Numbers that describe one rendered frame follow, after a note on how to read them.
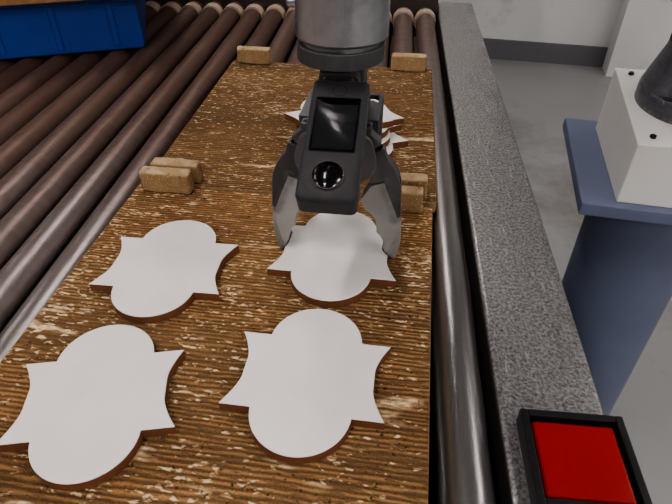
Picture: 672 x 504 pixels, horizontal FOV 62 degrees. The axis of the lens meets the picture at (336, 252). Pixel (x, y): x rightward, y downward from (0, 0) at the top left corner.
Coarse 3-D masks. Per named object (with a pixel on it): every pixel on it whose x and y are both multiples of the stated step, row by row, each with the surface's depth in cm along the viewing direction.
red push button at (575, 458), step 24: (552, 432) 41; (576, 432) 41; (600, 432) 41; (552, 456) 40; (576, 456) 40; (600, 456) 40; (552, 480) 38; (576, 480) 38; (600, 480) 38; (624, 480) 38
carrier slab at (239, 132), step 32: (256, 64) 97; (288, 64) 97; (224, 96) 86; (256, 96) 86; (288, 96) 86; (384, 96) 86; (416, 96) 86; (192, 128) 78; (224, 128) 78; (256, 128) 78; (288, 128) 78; (416, 128) 78; (224, 160) 71; (256, 160) 71; (416, 160) 71; (256, 192) 66
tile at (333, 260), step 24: (336, 216) 60; (360, 216) 60; (312, 240) 56; (336, 240) 56; (360, 240) 56; (288, 264) 54; (312, 264) 54; (336, 264) 54; (360, 264) 54; (384, 264) 54; (312, 288) 51; (336, 288) 51; (360, 288) 51
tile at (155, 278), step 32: (192, 224) 59; (128, 256) 55; (160, 256) 55; (192, 256) 55; (224, 256) 55; (96, 288) 52; (128, 288) 51; (160, 288) 51; (192, 288) 51; (128, 320) 49; (160, 320) 49
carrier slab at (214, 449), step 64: (192, 192) 65; (256, 256) 56; (64, 320) 49; (192, 320) 49; (256, 320) 49; (384, 320) 49; (0, 384) 44; (192, 384) 44; (384, 384) 44; (192, 448) 39; (256, 448) 39; (384, 448) 39
